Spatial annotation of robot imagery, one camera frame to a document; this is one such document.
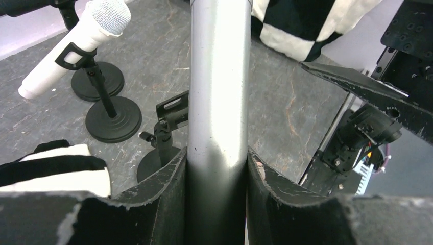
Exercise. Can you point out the black handheld microphone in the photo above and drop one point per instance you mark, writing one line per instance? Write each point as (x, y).
(15, 8)

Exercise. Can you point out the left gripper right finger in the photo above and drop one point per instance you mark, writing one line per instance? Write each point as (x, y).
(279, 211)

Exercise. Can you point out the white tube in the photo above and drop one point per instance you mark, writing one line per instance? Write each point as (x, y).
(100, 22)

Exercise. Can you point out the black mic stand ring holder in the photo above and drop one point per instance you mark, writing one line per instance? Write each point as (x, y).
(112, 119)

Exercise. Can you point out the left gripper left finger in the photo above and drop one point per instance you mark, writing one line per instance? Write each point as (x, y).
(152, 212)

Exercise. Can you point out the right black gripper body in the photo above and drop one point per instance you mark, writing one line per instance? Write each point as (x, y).
(351, 152)

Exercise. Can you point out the grey tube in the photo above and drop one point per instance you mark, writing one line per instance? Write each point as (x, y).
(216, 178)

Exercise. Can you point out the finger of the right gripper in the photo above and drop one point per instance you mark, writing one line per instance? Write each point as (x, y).
(412, 116)

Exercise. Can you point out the black white striped towel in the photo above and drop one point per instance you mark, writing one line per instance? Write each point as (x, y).
(57, 166)

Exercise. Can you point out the black mic stand with clip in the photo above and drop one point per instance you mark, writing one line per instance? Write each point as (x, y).
(81, 84)

